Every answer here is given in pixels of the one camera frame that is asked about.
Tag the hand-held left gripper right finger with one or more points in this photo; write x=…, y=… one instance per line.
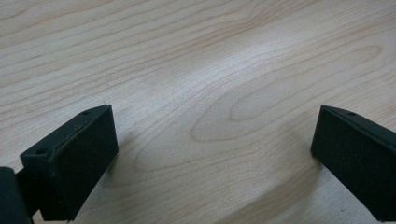
x=358, y=161

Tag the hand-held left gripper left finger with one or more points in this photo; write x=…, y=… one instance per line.
x=68, y=174

